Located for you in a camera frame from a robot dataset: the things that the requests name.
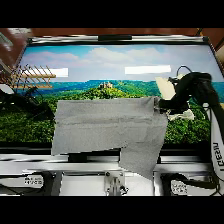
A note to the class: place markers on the silver frame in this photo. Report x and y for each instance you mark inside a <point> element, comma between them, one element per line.
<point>83,166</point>

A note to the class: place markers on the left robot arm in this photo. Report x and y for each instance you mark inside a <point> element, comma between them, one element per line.
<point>40,181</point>

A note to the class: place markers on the grey T-shirt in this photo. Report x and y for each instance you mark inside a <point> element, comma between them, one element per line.
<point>110,123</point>

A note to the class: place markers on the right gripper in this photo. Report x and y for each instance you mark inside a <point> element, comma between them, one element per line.
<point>169,104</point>

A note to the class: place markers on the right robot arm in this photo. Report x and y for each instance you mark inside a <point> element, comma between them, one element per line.
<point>218,140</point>

